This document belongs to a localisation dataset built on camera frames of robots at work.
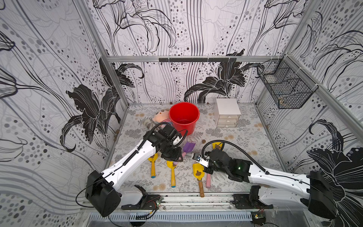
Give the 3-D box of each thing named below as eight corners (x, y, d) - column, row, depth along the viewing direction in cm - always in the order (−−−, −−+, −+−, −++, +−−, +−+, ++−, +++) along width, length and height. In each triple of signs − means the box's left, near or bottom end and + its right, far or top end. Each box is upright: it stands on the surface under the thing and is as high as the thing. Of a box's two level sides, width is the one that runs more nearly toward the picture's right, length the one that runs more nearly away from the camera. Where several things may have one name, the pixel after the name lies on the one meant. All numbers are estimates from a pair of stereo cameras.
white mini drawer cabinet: (216, 128, 105) (219, 115, 94) (211, 101, 124) (214, 88, 112) (236, 127, 105) (241, 115, 94) (228, 101, 124) (232, 88, 112)
